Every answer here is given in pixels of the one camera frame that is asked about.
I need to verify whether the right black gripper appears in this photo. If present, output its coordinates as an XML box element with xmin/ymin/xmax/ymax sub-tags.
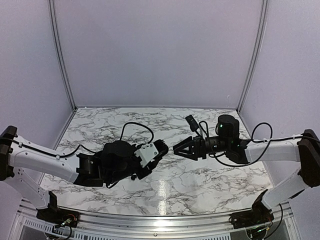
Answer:
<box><xmin>173</xmin><ymin>135</ymin><xmax>230</xmax><ymax>162</ymax></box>

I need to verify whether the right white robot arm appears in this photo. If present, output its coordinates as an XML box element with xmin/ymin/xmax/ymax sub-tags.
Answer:
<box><xmin>173</xmin><ymin>129</ymin><xmax>320</xmax><ymax>224</ymax></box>

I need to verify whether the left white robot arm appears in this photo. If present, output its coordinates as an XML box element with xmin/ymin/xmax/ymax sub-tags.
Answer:
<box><xmin>0</xmin><ymin>125</ymin><xmax>168</xmax><ymax>223</ymax></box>

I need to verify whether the black earbud lower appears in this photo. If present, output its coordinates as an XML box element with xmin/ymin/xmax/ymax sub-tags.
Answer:
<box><xmin>130</xmin><ymin>174</ymin><xmax>137</xmax><ymax>181</ymax></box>

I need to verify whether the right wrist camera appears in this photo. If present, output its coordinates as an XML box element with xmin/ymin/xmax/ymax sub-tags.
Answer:
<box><xmin>185</xmin><ymin>114</ymin><xmax>202</xmax><ymax>137</ymax></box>

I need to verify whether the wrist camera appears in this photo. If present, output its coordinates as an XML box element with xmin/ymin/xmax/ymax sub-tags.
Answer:
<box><xmin>185</xmin><ymin>114</ymin><xmax>202</xmax><ymax>137</ymax></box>
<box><xmin>134</xmin><ymin>139</ymin><xmax>169</xmax><ymax>168</ymax></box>

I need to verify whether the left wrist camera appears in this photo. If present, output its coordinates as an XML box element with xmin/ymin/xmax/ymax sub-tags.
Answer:
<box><xmin>134</xmin><ymin>139</ymin><xmax>169</xmax><ymax>168</ymax></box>

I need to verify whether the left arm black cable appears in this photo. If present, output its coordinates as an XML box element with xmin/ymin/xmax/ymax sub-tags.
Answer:
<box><xmin>57</xmin><ymin>121</ymin><xmax>155</xmax><ymax>189</ymax></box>

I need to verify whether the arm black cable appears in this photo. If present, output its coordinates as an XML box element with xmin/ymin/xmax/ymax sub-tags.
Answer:
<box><xmin>57</xmin><ymin>121</ymin><xmax>155</xmax><ymax>189</ymax></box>
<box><xmin>198</xmin><ymin>120</ymin><xmax>274</xmax><ymax>167</ymax></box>

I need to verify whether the aluminium front rail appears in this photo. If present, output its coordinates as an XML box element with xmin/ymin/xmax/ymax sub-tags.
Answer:
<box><xmin>14</xmin><ymin>206</ymin><xmax>296</xmax><ymax>240</ymax></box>

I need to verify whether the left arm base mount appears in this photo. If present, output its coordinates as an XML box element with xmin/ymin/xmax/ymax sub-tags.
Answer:
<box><xmin>36</xmin><ymin>191</ymin><xmax>80</xmax><ymax>228</ymax></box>

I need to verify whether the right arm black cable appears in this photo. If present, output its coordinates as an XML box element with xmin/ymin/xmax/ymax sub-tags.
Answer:
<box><xmin>198</xmin><ymin>120</ymin><xmax>274</xmax><ymax>167</ymax></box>

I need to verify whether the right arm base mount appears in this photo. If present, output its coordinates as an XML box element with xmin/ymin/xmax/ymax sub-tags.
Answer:
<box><xmin>228</xmin><ymin>190</ymin><xmax>274</xmax><ymax>229</ymax></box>

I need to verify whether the left aluminium corner post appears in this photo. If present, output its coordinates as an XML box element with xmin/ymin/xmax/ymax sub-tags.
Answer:
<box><xmin>48</xmin><ymin>0</ymin><xmax>77</xmax><ymax>112</ymax></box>

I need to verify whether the aluminium corner post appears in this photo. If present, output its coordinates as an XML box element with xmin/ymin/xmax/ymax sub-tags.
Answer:
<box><xmin>236</xmin><ymin>0</ymin><xmax>269</xmax><ymax>114</ymax></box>
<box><xmin>48</xmin><ymin>0</ymin><xmax>77</xmax><ymax>112</ymax></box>

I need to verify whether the right aluminium corner post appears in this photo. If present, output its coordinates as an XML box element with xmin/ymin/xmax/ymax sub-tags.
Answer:
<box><xmin>236</xmin><ymin>0</ymin><xmax>269</xmax><ymax>114</ymax></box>

